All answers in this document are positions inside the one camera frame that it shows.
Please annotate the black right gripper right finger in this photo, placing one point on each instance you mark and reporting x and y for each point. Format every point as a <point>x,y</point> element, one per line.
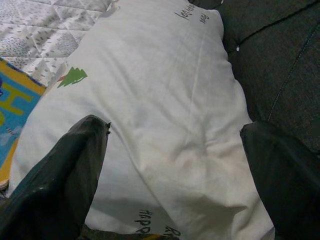
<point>290,190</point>

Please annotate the dark tufted headboard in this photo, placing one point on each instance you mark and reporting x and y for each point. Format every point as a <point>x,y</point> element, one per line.
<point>275,62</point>

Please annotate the grey quilted mattress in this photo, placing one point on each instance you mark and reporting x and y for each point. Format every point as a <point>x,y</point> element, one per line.
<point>37,32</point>

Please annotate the white pillow with tree print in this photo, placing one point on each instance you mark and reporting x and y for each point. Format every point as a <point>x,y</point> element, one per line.
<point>162,100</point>

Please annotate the blue yellow children's board book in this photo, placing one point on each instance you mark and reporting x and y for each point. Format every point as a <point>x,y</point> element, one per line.
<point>15,105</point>

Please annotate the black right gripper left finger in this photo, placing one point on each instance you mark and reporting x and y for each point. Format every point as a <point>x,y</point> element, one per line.
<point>52,190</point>

